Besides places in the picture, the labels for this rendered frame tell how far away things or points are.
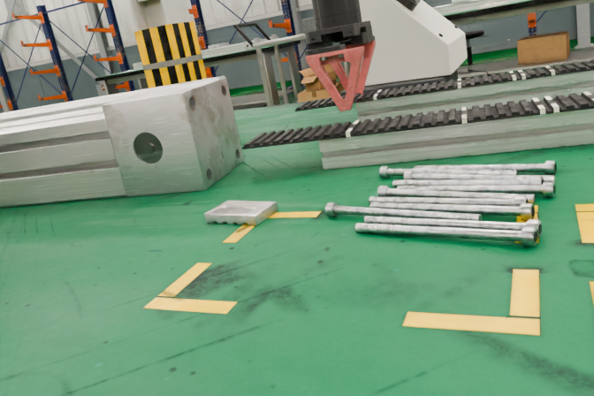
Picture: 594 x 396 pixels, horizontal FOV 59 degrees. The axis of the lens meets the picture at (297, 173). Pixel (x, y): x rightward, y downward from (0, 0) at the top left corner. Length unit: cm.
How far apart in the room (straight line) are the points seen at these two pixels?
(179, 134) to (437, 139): 23
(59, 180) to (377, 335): 44
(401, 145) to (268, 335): 27
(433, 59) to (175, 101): 62
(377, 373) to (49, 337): 18
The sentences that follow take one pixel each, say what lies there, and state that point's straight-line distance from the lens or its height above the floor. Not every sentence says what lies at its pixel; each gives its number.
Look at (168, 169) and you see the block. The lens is 52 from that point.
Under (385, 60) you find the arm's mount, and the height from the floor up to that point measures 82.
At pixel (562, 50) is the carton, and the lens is 533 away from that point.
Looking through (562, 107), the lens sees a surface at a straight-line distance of 48.
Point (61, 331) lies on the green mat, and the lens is 32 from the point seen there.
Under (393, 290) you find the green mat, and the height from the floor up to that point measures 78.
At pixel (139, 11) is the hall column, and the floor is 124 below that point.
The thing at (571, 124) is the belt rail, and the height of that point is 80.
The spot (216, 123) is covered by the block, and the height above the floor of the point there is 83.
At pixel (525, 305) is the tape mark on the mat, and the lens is 25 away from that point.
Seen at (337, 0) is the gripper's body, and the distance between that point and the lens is 66.
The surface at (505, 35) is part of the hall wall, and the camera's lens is 811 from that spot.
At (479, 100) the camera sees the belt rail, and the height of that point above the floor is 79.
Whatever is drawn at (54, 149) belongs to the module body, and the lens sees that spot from 60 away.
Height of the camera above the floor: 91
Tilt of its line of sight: 15 degrees down
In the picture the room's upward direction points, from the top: 11 degrees counter-clockwise
